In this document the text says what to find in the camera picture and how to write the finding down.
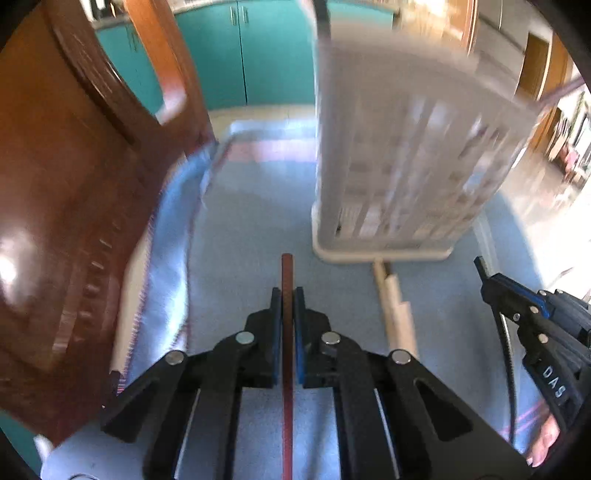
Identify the wood-framed glass sliding door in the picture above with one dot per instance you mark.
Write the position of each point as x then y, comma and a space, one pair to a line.
438, 23

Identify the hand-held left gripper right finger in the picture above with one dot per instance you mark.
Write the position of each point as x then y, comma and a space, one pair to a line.
369, 392

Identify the teal base cabinets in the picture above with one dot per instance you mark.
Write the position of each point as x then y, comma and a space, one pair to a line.
272, 55

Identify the dark red chopstick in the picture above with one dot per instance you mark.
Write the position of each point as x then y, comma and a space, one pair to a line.
287, 277
561, 92

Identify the white plastic utensil basket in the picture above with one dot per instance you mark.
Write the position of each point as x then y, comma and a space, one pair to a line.
397, 138

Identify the blue striped cloth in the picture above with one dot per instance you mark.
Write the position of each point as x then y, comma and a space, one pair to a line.
240, 207

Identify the carved wooden chair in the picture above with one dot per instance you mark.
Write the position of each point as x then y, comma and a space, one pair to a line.
69, 184

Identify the person's right hand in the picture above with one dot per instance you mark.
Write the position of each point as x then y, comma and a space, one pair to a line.
547, 438

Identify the brown wooden door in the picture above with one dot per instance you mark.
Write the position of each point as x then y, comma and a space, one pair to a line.
538, 64

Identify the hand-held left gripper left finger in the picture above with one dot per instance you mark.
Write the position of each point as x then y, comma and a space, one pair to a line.
207, 369

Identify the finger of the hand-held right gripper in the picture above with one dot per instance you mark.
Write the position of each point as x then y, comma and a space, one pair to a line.
540, 355
572, 318

